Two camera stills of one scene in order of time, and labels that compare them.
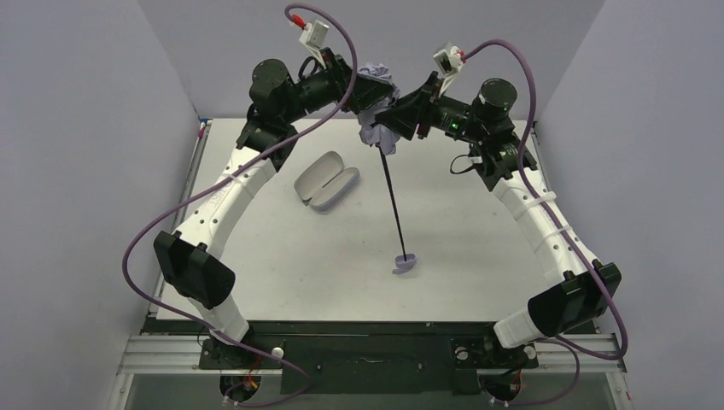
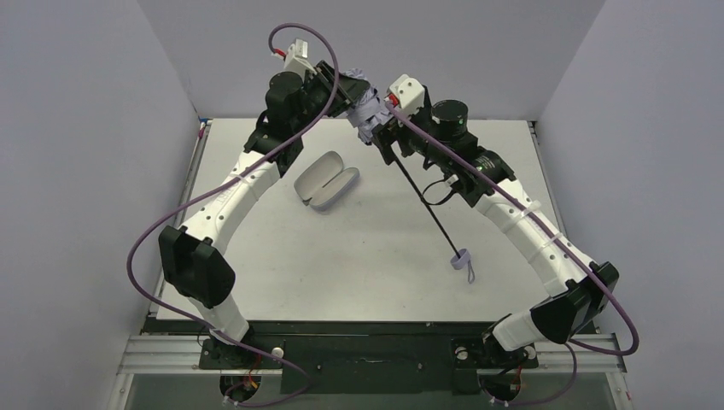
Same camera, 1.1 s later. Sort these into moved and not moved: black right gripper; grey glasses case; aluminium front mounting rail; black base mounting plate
Moved: black right gripper
Not moved: aluminium front mounting rail; black base mounting plate; grey glasses case
